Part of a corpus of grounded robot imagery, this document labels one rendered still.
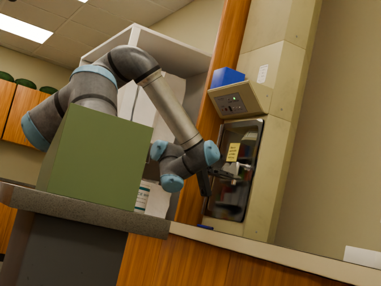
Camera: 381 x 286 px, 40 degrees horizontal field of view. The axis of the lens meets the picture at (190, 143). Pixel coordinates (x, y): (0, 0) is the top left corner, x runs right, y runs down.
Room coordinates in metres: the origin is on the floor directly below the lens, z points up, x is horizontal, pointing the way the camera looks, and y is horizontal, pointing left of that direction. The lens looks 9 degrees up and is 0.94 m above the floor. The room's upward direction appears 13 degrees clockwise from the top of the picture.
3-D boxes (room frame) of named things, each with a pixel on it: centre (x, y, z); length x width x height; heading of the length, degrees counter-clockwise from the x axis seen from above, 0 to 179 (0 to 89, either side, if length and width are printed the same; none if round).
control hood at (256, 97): (2.04, -0.14, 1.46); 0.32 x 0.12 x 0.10; 26
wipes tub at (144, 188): (2.50, 0.20, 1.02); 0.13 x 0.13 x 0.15
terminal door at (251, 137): (2.06, -0.18, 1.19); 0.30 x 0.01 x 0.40; 26
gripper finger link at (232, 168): (1.91, -0.18, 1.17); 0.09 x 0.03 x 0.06; 113
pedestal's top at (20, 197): (1.16, 0.21, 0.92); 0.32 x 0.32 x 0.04; 26
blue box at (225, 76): (2.13, -0.09, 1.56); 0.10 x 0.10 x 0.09; 26
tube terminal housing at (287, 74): (2.12, -0.30, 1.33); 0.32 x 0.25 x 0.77; 26
